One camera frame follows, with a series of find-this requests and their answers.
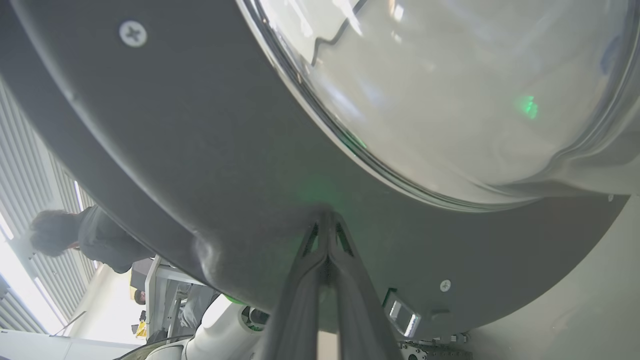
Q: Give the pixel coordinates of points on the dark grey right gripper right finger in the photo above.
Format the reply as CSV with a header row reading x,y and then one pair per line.
x,y
357,310

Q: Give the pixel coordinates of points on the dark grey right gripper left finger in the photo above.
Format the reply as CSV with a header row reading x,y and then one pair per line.
x,y
300,300

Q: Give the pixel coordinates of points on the person in dark grey shirt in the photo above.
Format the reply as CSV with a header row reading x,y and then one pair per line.
x,y
105,240

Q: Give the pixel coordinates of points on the white desk frame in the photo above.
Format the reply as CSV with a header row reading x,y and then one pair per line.
x,y
160,285

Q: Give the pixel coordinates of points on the dark grey washing machine door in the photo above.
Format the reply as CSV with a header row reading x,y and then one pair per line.
x,y
200,150

